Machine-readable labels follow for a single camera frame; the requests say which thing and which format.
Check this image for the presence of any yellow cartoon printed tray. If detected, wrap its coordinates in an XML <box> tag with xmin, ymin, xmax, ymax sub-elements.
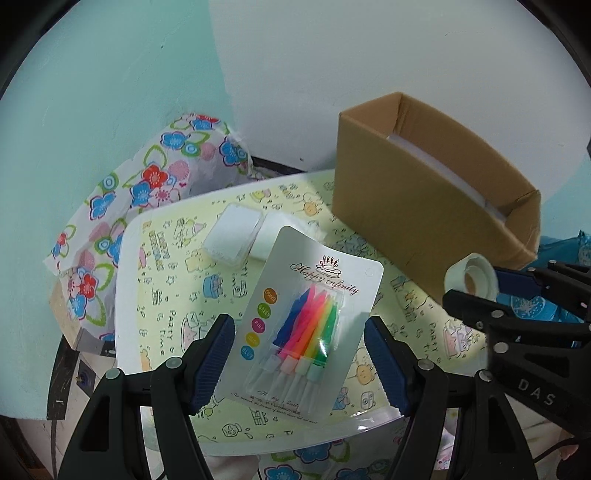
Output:
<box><xmin>115</xmin><ymin>168</ymin><xmax>490</xmax><ymax>457</ymax></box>

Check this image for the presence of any floral printed cloth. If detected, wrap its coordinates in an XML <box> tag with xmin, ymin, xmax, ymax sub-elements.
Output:
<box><xmin>44</xmin><ymin>112</ymin><xmax>333</xmax><ymax>480</ymax></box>

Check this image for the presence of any colourful birthday candle pack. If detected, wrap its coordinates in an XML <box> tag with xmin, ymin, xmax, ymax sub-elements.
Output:
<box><xmin>229</xmin><ymin>226</ymin><xmax>385</xmax><ymax>414</ymax></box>

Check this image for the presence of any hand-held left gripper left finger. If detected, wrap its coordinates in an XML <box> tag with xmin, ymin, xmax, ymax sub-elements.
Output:
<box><xmin>58</xmin><ymin>314</ymin><xmax>236</xmax><ymax>480</ymax></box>

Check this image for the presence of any white paper box liner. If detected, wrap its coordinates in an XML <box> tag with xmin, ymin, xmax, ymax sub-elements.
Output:
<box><xmin>385</xmin><ymin>134</ymin><xmax>513</xmax><ymax>217</ymax></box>

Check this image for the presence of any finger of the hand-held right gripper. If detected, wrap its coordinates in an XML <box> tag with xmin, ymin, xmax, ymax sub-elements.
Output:
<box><xmin>442</xmin><ymin>288</ymin><xmax>591</xmax><ymax>354</ymax></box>
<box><xmin>494</xmin><ymin>261</ymin><xmax>591</xmax><ymax>315</ymax></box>

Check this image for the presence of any brown cardboard box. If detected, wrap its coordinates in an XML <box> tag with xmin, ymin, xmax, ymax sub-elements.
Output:
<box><xmin>333</xmin><ymin>91</ymin><xmax>542</xmax><ymax>303</ymax></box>

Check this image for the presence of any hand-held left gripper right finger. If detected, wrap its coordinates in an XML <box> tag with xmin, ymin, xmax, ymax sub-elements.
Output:
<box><xmin>364</xmin><ymin>316</ymin><xmax>532</xmax><ymax>480</ymax></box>

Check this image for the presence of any clear plastic box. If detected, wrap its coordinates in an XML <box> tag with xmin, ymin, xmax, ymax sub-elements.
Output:
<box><xmin>202</xmin><ymin>203</ymin><xmax>266</xmax><ymax>265</ymax></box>

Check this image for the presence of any clear tape roll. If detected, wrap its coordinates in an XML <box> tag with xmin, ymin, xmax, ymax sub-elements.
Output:
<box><xmin>444</xmin><ymin>253</ymin><xmax>499</xmax><ymax>296</ymax></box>

